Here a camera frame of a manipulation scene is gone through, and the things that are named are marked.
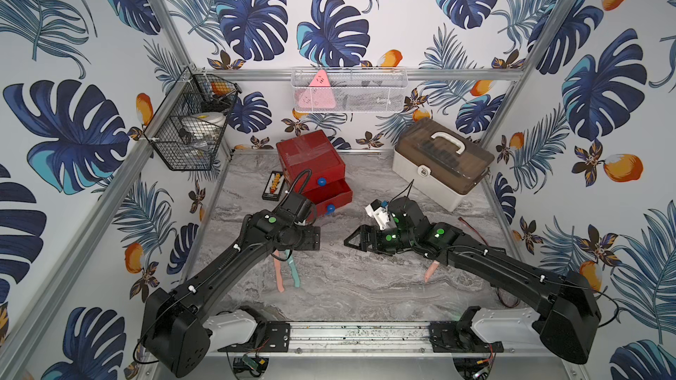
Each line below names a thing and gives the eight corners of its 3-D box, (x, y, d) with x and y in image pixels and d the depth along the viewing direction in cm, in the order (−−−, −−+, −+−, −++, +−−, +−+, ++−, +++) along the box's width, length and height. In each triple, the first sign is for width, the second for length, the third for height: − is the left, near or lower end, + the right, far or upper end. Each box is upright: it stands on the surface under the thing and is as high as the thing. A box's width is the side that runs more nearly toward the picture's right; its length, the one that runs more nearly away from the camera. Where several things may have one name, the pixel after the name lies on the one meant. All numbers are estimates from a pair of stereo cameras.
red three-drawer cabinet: (311, 231, 98) (304, 197, 81) (286, 181, 113) (276, 142, 96) (352, 213, 103) (355, 176, 86) (323, 167, 118) (321, 128, 101)
